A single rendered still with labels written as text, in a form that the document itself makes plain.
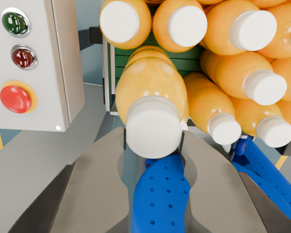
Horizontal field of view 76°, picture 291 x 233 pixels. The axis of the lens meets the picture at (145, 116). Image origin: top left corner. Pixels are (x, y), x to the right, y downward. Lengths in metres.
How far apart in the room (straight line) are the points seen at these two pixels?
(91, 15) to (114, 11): 1.15
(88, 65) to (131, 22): 1.20
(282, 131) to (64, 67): 0.30
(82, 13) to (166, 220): 1.25
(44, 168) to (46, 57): 0.50
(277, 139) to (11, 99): 0.35
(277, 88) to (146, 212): 0.26
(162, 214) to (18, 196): 0.42
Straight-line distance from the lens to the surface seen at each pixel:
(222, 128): 0.27
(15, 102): 0.28
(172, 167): 0.42
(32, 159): 0.75
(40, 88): 0.27
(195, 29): 0.22
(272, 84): 0.27
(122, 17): 0.22
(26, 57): 0.25
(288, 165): 2.20
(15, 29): 0.25
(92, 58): 1.39
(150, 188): 0.37
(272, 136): 0.31
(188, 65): 0.44
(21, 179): 0.68
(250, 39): 0.24
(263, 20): 0.25
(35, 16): 0.25
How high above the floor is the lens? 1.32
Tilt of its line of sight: 63 degrees down
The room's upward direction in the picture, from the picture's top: 179 degrees counter-clockwise
